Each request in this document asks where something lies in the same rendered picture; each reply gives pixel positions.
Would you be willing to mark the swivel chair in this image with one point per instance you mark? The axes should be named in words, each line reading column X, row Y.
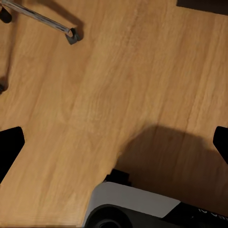
column 70, row 33

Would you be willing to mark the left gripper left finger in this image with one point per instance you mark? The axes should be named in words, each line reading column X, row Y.
column 11, row 142

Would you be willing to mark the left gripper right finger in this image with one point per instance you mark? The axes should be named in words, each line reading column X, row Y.
column 220, row 141

